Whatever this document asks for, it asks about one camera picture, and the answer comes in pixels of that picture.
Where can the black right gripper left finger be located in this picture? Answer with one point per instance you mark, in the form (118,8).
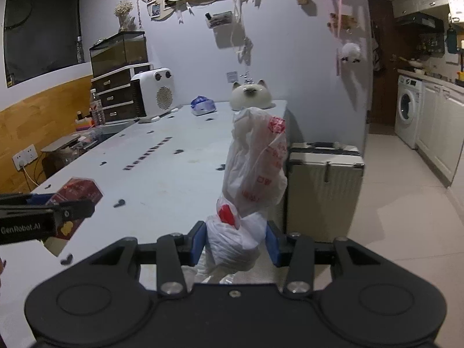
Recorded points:
(169,254)

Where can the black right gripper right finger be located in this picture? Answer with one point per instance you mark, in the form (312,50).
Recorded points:
(300,254)

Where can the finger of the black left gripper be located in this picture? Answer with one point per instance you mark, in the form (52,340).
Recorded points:
(47,211)
(25,198)

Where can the red snack packet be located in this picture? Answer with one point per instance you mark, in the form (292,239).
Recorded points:
(77,188)

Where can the white red plastic bag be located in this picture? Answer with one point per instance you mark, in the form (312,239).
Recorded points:
(253,184)

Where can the person's left hand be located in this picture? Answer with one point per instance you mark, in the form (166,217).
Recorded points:
(2,266)

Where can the beige ribbed suitcase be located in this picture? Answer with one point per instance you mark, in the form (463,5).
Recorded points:
(324,182)

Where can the water bottle red label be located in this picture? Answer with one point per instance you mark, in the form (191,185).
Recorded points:
(96,109)

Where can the black white drawer unit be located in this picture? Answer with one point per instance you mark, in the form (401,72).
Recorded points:
(114,91)

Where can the white space heater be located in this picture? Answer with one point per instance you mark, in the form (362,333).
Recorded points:
(154,93)

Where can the blue tissue pack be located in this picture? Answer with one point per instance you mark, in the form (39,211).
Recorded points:
(202,105)

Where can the white cat-shaped ceramic jar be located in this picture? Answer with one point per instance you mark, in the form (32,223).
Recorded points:
(249,95)

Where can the glass fish tank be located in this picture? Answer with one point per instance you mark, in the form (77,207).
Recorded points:
(119,50)

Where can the white washing machine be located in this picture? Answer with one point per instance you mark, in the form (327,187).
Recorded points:
(408,110)

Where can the white kitchen cabinets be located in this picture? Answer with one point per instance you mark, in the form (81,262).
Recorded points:
(440,135)

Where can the dried flower bouquet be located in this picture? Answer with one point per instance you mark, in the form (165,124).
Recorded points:
(122,12)

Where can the white fluffy sheep toy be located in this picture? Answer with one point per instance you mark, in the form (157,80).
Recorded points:
(350,53)

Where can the wall power socket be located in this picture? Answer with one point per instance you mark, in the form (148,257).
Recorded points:
(25,157)

